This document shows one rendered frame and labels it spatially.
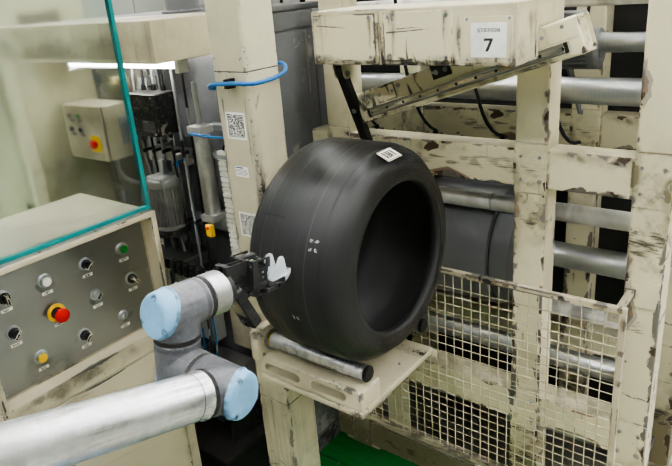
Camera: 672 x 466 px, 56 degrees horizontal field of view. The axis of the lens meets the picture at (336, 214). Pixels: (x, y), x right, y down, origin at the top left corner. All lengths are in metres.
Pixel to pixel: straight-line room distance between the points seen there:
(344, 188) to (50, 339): 0.92
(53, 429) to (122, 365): 1.03
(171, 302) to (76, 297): 0.73
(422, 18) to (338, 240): 0.60
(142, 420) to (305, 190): 0.68
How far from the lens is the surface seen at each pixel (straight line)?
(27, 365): 1.91
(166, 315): 1.21
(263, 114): 1.75
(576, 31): 1.66
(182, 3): 2.31
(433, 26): 1.65
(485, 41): 1.59
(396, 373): 1.86
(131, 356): 2.02
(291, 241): 1.48
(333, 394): 1.78
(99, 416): 1.03
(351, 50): 1.79
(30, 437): 0.98
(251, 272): 1.35
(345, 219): 1.44
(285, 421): 2.14
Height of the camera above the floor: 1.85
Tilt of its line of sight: 20 degrees down
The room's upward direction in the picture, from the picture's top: 5 degrees counter-clockwise
